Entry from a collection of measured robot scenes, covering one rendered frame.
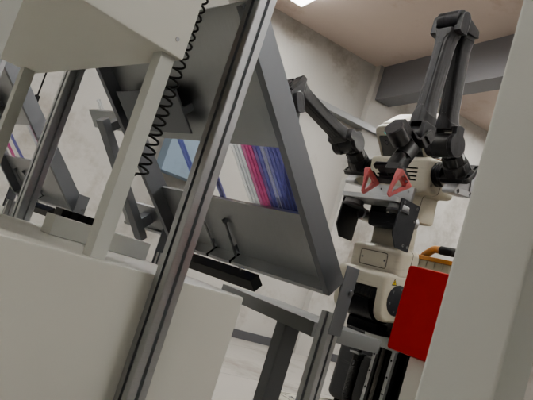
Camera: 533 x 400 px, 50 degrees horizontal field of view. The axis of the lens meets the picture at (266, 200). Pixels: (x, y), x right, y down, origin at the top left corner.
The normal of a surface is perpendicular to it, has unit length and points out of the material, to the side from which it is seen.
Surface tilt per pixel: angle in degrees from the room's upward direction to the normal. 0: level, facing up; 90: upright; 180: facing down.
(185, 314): 90
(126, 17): 90
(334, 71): 90
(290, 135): 90
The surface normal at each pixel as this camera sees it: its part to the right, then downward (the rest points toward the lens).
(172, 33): 0.68, 0.13
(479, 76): -0.83, -0.32
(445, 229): 0.47, 0.04
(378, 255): -0.77, -0.18
